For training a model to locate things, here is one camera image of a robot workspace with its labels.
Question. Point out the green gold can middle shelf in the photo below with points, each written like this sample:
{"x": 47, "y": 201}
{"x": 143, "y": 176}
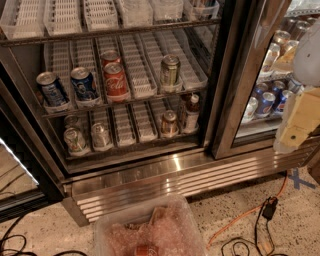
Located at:
{"x": 170, "y": 68}

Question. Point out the front silver 7up can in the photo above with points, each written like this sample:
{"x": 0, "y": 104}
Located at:
{"x": 75, "y": 140}

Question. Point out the red can in bin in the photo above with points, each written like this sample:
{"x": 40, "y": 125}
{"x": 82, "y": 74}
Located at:
{"x": 146, "y": 250}

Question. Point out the brown bottle white label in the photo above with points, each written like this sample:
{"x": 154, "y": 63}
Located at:
{"x": 191, "y": 113}

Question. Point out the glass fridge door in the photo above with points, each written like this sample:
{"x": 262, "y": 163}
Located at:
{"x": 264, "y": 53}

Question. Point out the pepsi can behind door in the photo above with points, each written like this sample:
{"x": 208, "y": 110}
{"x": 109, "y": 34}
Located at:
{"x": 264, "y": 105}
{"x": 280, "y": 101}

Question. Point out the steel fridge base grille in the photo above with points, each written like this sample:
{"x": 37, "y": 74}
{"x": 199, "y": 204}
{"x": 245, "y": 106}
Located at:
{"x": 187, "y": 174}

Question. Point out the blue tape cross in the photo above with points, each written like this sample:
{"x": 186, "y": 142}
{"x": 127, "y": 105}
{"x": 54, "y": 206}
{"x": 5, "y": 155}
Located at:
{"x": 298, "y": 182}

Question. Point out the left blue Pepsi can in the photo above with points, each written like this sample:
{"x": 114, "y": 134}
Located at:
{"x": 52, "y": 89}

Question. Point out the red coca-cola can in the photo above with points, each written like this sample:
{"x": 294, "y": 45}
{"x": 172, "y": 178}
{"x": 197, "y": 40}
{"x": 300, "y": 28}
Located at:
{"x": 110, "y": 56}
{"x": 115, "y": 80}

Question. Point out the rear silver can left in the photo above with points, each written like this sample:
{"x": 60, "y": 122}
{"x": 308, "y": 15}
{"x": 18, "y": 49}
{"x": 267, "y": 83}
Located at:
{"x": 72, "y": 121}

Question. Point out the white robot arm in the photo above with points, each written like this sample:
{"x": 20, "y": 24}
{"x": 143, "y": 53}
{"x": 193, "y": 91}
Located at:
{"x": 306, "y": 62}

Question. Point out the brown gold can lower shelf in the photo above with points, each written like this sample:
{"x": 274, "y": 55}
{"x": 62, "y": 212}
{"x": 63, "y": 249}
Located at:
{"x": 169, "y": 123}

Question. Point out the clear plastic bin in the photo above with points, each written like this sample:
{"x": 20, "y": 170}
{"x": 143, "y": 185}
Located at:
{"x": 166, "y": 222}

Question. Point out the front red Coca-Cola can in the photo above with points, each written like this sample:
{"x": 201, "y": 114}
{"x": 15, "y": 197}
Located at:
{"x": 115, "y": 80}

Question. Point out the blue pepsi can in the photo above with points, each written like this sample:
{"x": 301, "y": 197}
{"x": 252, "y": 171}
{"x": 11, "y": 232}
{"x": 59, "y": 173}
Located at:
{"x": 52, "y": 89}
{"x": 83, "y": 84}

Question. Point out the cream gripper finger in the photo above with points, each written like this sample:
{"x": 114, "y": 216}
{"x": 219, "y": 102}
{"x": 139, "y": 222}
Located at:
{"x": 301, "y": 117}

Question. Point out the rear red Coca-Cola can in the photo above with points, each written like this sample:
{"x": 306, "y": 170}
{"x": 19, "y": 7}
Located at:
{"x": 110, "y": 56}

